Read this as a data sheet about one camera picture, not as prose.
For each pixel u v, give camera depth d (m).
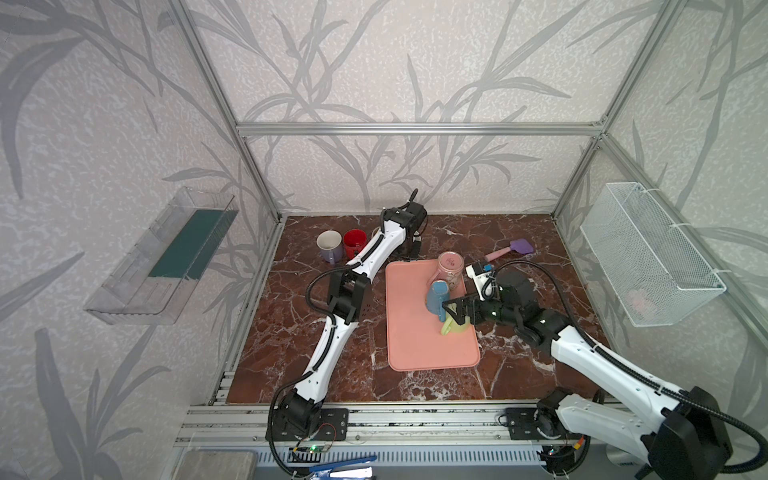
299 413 0.64
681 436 0.38
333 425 0.72
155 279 0.67
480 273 0.71
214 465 0.66
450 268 0.91
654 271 0.63
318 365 0.64
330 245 1.04
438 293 0.87
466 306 0.69
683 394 0.42
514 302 0.61
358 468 0.68
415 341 0.86
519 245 1.09
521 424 0.74
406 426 0.75
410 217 0.76
